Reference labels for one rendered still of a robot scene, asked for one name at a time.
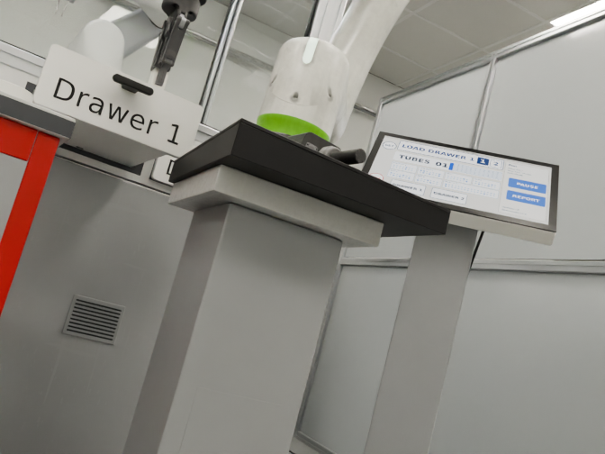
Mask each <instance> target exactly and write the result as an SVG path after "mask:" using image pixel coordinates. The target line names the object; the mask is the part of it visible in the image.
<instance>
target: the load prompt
mask: <svg viewBox="0 0 605 454"><path fill-rule="evenodd" d="M397 150H404V151H408V152H413V153H418V154H422V155H427V156H432V157H437V158H442V159H450V160H454V161H459V162H464V163H468V164H473V165H477V166H483V167H487V168H496V169H500V170H503V167H504V161H505V160H501V159H493V158H488V157H483V156H478V155H474V154H469V153H464V152H460V151H454V150H446V149H441V148H437V147H431V146H427V145H422V144H418V143H413V142H407V141H400V143H399V145H398V148H397Z"/></svg>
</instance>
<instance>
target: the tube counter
mask: <svg viewBox="0 0 605 454"><path fill-rule="evenodd" d="M434 168H441V169H445V170H450V171H455V172H459V173H464V174H468V175H473V176H478V177H486V178H490V179H495V180H500V181H501V178H502V172H500V171H495V170H490V169H486V168H477V167H472V166H467V165H463V164H458V163H454V162H449V161H444V160H440V159H436V161H435V164H434Z"/></svg>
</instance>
